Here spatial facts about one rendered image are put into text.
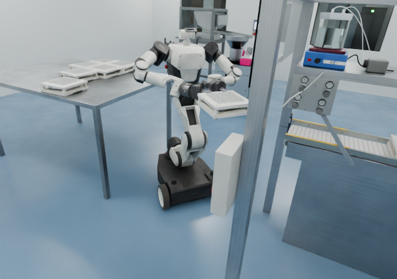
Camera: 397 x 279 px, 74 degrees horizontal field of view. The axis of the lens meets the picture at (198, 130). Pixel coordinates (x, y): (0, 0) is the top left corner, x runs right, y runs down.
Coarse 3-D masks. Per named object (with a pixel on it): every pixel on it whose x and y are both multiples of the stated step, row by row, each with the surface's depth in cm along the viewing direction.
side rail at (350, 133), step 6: (294, 120) 178; (312, 126) 174; (318, 126) 172; (324, 126) 170; (336, 132) 169; (342, 132) 167; (348, 132) 165; (354, 132) 164; (360, 132) 163; (366, 138) 162; (372, 138) 161; (378, 138) 159; (384, 138) 158
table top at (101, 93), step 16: (48, 64) 292; (64, 64) 296; (0, 80) 228; (16, 80) 230; (32, 80) 233; (48, 80) 235; (96, 80) 243; (112, 80) 245; (128, 80) 248; (48, 96) 202; (80, 96) 200; (96, 96) 202; (112, 96) 203; (128, 96) 214
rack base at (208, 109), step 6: (198, 102) 159; (204, 102) 158; (204, 108) 152; (210, 108) 150; (246, 108) 153; (210, 114) 146; (222, 114) 143; (228, 114) 145; (234, 114) 146; (240, 114) 148; (246, 114) 150
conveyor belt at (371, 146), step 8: (296, 128) 173; (304, 128) 174; (304, 136) 163; (312, 136) 164; (320, 136) 164; (328, 136) 165; (344, 136) 166; (344, 144) 155; (352, 144) 156; (360, 144) 156; (368, 144) 157; (376, 144) 157; (384, 144) 158; (376, 152) 148; (384, 152) 149
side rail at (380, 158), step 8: (288, 136) 155; (312, 144) 151; (320, 144) 149; (328, 144) 147; (352, 152) 143; (360, 152) 141; (368, 152) 140; (376, 160) 139; (384, 160) 137; (392, 160) 136
